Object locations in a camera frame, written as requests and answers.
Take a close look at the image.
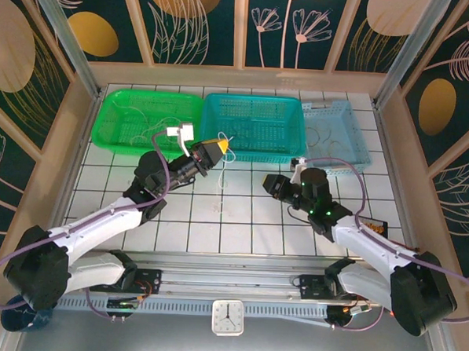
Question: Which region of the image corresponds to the white wire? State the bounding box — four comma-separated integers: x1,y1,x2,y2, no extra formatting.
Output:
110,101,192,139
214,130,238,191
128,117,175,148

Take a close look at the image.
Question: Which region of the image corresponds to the light blue plastic basket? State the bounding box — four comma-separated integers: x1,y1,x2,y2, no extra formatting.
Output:
299,98,378,179

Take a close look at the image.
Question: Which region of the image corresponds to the teal plastic basket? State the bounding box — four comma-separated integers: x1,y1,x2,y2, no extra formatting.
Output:
198,91,310,167

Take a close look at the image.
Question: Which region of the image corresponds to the black orange bit case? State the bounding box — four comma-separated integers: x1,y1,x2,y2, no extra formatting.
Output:
358,217,390,236

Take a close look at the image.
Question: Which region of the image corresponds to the green plastic basket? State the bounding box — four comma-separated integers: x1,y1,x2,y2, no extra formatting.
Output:
90,87,204,162

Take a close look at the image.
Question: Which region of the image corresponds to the black mounting plate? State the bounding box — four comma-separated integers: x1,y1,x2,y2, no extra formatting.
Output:
297,273,372,305
89,265,163,296

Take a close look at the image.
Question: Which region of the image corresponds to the black controller board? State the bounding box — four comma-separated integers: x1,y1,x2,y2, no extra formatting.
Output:
106,296,141,312
326,305,372,330

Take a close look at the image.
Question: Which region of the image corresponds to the white square clock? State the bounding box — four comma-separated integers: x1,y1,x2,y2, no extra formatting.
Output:
210,298,246,338

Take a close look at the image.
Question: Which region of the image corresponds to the dark blue mug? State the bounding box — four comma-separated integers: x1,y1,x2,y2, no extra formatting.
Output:
0,306,56,335

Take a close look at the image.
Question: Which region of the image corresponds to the purple cable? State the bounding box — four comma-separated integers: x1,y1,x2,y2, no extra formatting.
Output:
0,120,173,323
297,155,469,338

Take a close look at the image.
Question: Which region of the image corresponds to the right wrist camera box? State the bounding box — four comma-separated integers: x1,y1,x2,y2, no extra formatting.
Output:
288,156,310,184

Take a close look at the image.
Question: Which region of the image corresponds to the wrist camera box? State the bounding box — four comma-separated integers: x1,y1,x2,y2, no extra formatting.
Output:
163,120,196,157
288,156,310,184

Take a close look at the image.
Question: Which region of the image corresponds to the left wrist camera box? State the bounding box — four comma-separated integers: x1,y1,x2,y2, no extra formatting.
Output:
163,120,196,157

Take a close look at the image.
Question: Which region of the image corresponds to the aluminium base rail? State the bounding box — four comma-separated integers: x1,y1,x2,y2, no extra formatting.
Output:
18,242,445,313

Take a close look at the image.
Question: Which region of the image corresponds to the grey slotted cable duct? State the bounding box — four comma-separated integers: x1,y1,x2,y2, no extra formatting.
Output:
52,291,333,324

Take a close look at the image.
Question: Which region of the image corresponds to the aluminium frame post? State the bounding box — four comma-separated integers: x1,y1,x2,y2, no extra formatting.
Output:
372,0,453,113
18,0,108,99

